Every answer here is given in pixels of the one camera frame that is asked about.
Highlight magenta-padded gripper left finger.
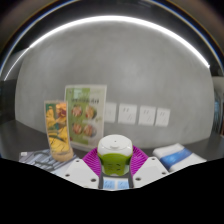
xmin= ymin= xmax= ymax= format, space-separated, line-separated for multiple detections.
xmin=63 ymin=147 xmax=105 ymax=190

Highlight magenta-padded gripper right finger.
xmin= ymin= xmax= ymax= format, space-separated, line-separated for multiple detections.
xmin=126 ymin=145 xmax=170 ymax=190

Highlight green and white charger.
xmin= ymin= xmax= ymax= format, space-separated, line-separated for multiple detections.
xmin=96 ymin=134 xmax=134 ymax=177

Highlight green menu sign stand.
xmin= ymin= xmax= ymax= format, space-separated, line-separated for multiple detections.
xmin=64 ymin=84 xmax=108 ymax=151

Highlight black-framed glass partition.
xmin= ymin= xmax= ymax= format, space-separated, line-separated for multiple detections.
xmin=211 ymin=77 xmax=224 ymax=136

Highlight blue and white booklet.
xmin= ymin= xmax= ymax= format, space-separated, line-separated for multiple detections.
xmin=152 ymin=143 xmax=208 ymax=173

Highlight curved ceiling light strip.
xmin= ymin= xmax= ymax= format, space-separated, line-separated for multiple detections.
xmin=2 ymin=14 xmax=212 ymax=82

